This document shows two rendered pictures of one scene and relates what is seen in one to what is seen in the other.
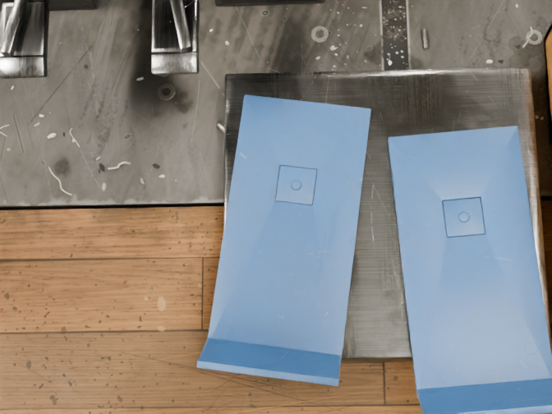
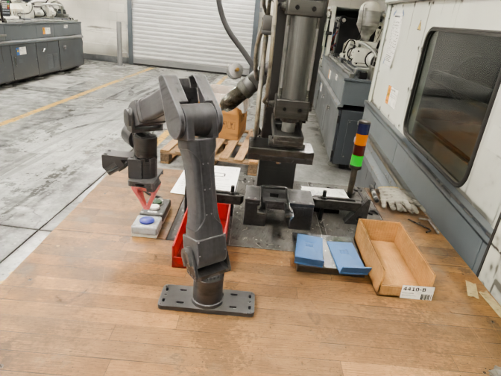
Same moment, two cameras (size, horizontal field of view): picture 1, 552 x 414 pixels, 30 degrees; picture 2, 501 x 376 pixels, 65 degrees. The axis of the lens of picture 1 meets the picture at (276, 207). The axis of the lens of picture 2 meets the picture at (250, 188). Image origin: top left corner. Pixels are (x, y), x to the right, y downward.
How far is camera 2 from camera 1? 0.77 m
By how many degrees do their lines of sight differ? 51
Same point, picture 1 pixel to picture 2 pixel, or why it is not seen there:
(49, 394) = (257, 271)
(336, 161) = (317, 242)
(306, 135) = (310, 239)
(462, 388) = (349, 270)
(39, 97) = (253, 235)
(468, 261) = (346, 257)
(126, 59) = (271, 232)
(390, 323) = (332, 263)
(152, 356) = (279, 268)
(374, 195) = (325, 248)
